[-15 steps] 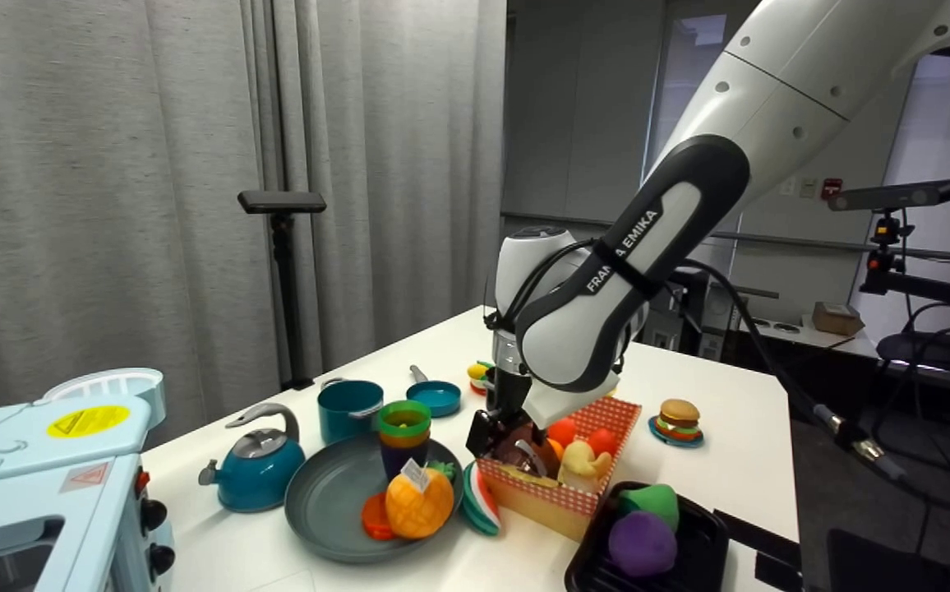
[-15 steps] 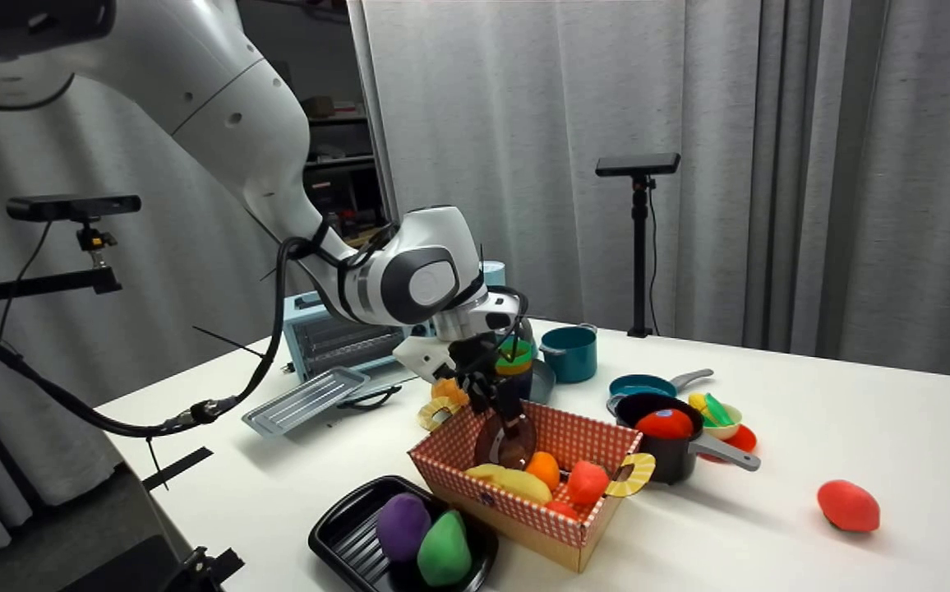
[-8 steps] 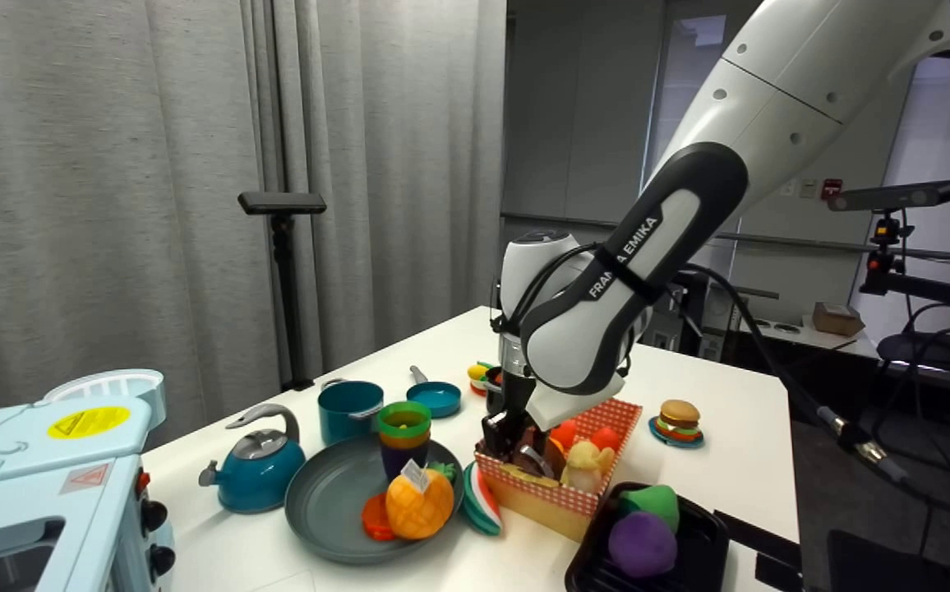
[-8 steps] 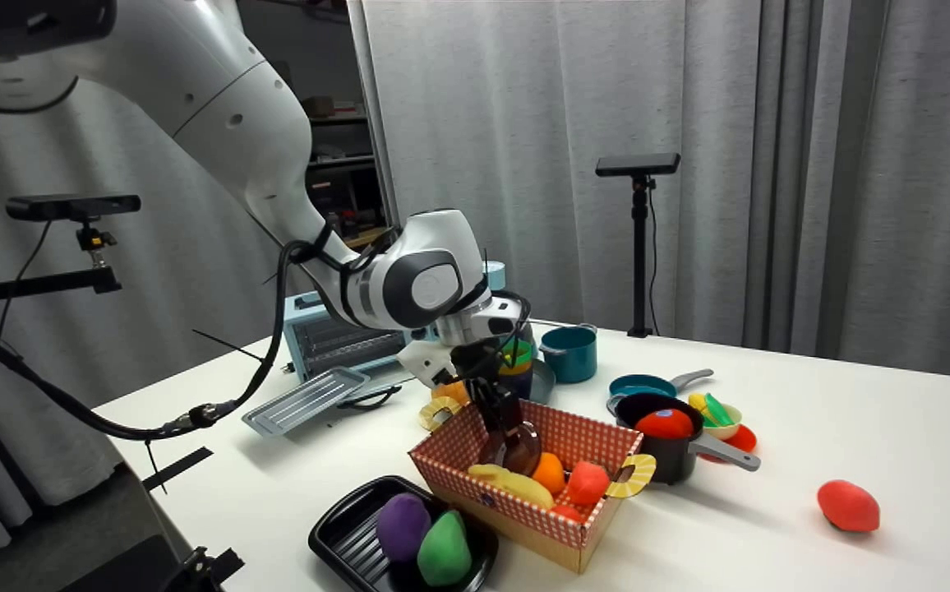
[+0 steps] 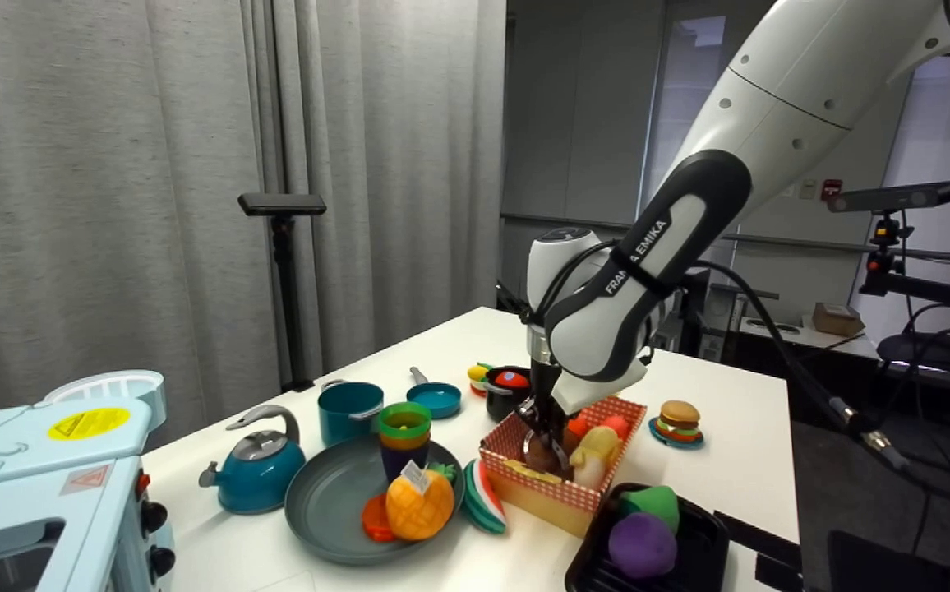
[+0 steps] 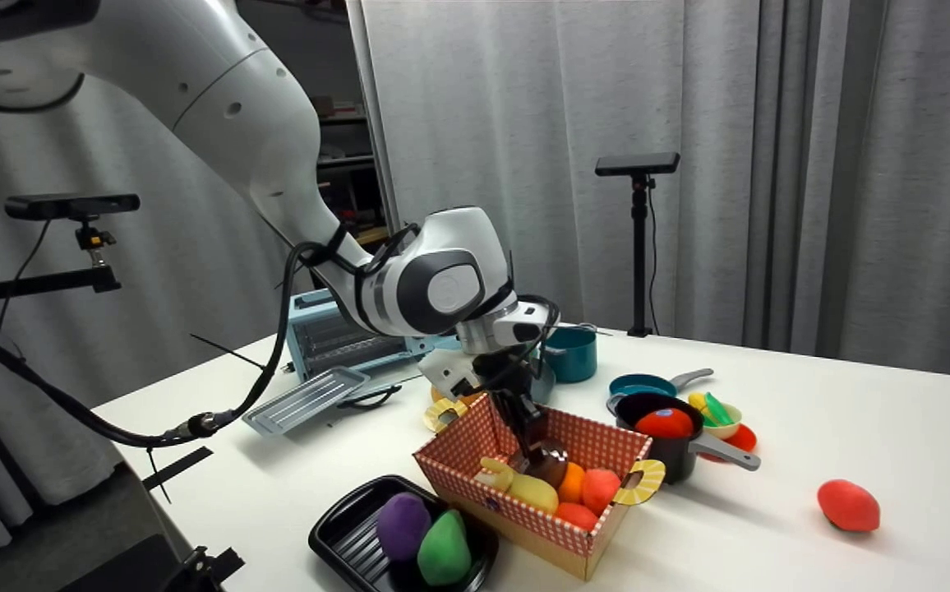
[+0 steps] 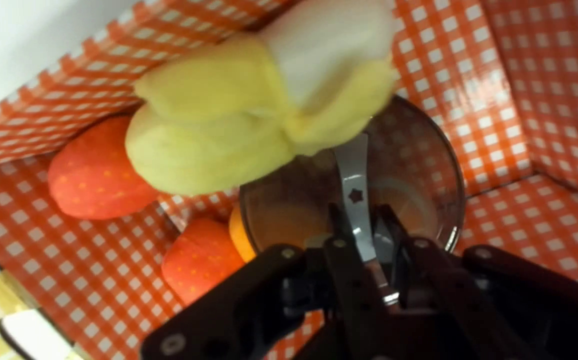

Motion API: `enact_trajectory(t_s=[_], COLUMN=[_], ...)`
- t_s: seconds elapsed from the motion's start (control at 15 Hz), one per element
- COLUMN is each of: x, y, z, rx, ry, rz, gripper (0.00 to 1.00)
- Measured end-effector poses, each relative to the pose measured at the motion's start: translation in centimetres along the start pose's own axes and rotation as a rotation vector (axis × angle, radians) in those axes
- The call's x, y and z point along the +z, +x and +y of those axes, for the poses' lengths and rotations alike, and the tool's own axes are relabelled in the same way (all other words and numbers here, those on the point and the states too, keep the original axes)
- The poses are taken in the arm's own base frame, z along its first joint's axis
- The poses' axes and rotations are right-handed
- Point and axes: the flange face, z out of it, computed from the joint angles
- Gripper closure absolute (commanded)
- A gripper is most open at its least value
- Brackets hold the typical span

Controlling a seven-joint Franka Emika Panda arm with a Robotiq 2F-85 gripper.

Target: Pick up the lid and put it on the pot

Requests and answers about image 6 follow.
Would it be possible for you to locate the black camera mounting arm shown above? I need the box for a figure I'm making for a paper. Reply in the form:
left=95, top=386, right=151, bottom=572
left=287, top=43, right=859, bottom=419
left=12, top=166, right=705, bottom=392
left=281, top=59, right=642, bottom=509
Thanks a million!
left=0, top=218, right=126, bottom=329

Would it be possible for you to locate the small orange toy piece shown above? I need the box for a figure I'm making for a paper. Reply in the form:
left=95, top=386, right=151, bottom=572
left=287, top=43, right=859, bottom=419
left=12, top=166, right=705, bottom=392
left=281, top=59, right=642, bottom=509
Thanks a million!
left=555, top=462, right=589, bottom=507

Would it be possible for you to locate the teal toy pot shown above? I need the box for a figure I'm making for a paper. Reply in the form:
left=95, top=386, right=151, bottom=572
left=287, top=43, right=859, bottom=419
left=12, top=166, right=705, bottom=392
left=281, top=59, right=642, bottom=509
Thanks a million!
left=543, top=322, right=603, bottom=387

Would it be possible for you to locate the light slatted toy rack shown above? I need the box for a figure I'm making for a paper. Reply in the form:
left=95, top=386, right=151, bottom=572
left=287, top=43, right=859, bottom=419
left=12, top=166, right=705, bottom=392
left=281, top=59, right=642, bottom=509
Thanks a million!
left=240, top=364, right=374, bottom=440

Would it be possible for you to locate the red toy tomato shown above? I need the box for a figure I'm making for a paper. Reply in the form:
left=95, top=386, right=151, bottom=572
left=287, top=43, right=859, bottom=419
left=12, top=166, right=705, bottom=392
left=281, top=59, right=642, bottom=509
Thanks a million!
left=631, top=404, right=699, bottom=443

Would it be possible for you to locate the light blue toy kitchen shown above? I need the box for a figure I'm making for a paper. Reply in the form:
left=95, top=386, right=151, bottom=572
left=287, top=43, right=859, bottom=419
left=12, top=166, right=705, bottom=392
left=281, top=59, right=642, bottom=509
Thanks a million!
left=282, top=283, right=467, bottom=382

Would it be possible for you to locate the black toy pot grey handle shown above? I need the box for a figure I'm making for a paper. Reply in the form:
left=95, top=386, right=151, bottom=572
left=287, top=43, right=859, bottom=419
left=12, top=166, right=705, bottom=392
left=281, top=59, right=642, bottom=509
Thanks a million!
left=612, top=387, right=765, bottom=488

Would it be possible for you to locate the orange yellow toy fruit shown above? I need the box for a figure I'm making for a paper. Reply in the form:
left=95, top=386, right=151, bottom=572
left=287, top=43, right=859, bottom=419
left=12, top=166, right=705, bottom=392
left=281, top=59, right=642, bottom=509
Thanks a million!
left=420, top=392, right=472, bottom=436

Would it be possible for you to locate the black camera stand pole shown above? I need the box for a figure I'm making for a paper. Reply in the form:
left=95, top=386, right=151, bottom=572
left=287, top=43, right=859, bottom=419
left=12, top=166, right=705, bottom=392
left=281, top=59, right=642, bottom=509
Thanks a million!
left=626, top=170, right=658, bottom=338

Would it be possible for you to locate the black table clamp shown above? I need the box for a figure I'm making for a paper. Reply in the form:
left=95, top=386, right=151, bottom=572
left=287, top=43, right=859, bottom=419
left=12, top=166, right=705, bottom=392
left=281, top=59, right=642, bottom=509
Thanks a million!
left=161, top=544, right=246, bottom=592

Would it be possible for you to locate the yellow toy lemon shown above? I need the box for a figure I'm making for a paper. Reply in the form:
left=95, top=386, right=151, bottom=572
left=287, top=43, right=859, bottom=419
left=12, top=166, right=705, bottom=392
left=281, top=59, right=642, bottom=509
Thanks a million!
left=506, top=472, right=563, bottom=516

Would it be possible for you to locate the small teal pan grey handle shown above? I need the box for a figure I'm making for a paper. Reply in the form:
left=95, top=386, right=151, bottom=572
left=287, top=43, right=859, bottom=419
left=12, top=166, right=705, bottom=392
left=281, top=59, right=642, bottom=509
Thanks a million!
left=606, top=364, right=719, bottom=404

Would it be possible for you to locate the red toy fruit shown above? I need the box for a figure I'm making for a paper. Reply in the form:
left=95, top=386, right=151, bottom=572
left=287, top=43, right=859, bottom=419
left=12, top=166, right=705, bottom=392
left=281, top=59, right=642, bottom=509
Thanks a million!
left=816, top=475, right=883, bottom=541

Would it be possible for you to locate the red toy fruit ball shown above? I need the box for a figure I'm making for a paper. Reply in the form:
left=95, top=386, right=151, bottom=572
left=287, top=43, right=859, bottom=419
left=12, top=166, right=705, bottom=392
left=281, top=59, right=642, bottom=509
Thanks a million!
left=552, top=497, right=606, bottom=537

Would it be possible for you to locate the purple toy vegetable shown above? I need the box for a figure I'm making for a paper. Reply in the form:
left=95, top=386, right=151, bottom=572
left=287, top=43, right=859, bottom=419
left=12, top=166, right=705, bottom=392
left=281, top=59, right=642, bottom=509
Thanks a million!
left=367, top=488, right=438, bottom=566

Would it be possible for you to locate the yellow toy ring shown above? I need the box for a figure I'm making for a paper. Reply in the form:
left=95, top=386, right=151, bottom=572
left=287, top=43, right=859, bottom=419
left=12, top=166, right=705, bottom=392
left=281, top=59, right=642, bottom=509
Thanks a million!
left=612, top=453, right=670, bottom=509

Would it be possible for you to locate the orange toy fruit ball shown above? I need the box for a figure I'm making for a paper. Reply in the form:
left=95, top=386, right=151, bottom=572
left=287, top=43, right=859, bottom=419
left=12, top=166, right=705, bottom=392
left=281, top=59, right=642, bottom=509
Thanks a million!
left=578, top=463, right=626, bottom=516

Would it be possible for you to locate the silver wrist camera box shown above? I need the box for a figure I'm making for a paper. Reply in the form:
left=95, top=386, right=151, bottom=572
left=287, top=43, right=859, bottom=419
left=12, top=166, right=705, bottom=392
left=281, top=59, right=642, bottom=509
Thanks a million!
left=416, top=348, right=489, bottom=404

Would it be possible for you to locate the black stereo camera bar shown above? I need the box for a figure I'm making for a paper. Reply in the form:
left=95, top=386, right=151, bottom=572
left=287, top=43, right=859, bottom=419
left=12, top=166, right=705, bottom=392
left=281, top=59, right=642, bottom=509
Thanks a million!
left=592, top=152, right=684, bottom=181
left=0, top=191, right=144, bottom=224

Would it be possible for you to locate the pale yellow toy piece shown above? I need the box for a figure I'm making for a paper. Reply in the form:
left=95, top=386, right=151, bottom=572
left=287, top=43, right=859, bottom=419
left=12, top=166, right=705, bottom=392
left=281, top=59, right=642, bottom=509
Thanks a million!
left=477, top=453, right=523, bottom=495

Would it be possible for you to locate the red checked cardboard box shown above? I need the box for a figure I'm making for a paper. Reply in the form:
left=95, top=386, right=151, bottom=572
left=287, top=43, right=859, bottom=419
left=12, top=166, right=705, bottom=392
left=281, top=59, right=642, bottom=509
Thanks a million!
left=410, top=387, right=658, bottom=584

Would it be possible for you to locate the black flat bar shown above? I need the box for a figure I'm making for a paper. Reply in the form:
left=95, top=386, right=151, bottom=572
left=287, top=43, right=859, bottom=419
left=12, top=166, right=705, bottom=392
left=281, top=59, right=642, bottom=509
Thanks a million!
left=143, top=443, right=217, bottom=495

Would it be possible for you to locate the green yellow toy vegetable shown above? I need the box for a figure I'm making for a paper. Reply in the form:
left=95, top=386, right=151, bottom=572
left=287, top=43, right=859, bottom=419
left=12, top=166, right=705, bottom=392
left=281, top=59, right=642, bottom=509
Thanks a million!
left=686, top=387, right=742, bottom=436

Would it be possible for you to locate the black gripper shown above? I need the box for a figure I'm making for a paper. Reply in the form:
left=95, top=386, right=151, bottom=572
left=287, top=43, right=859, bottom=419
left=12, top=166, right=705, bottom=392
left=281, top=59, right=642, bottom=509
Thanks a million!
left=472, top=344, right=552, bottom=453

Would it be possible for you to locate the small red toy piece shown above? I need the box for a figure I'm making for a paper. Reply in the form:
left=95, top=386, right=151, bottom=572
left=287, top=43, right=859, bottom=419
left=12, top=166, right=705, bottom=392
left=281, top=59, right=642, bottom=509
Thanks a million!
left=719, top=419, right=763, bottom=457

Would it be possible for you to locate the black plastic tray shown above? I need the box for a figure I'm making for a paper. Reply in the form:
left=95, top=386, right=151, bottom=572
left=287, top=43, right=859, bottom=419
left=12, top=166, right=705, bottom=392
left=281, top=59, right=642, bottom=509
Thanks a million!
left=307, top=472, right=503, bottom=592

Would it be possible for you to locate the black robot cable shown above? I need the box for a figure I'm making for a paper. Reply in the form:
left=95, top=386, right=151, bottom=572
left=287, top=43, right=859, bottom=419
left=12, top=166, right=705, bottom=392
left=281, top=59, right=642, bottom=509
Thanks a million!
left=0, top=224, right=410, bottom=452

